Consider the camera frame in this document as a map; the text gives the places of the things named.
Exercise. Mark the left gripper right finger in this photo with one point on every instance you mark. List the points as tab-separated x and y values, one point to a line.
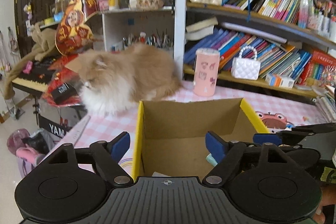
227	154

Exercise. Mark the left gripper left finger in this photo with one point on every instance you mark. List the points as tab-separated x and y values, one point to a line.
107	156

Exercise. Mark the stack of booklets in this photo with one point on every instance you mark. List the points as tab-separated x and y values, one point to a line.
326	103

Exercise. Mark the pink cartoon table mat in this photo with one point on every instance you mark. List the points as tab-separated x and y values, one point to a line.
275	113

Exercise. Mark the yellow cardboard box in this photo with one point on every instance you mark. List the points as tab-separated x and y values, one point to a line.
170	135

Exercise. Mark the fluffy orange white cat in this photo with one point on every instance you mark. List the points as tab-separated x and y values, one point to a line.
116	82

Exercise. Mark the orange white small box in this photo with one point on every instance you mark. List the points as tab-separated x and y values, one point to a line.
279	81

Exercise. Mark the red dictionary book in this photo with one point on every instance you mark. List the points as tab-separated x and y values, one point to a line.
313	70

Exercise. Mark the white quilted pearl handbag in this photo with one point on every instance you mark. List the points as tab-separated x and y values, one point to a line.
244	68

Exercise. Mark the pink cylindrical cup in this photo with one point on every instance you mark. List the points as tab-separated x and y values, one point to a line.
206	71

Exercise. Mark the row of lower shelf books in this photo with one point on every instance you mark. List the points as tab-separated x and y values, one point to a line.
274	58

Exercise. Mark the black electric keyboard piano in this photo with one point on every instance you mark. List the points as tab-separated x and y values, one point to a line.
57	86

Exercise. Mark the red festive paper decoration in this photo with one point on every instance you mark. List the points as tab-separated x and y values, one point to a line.
73	33

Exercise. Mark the white small shelf unit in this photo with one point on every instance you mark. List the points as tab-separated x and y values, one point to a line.
118	24

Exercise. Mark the wooden bookshelf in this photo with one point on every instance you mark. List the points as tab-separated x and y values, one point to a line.
303	24

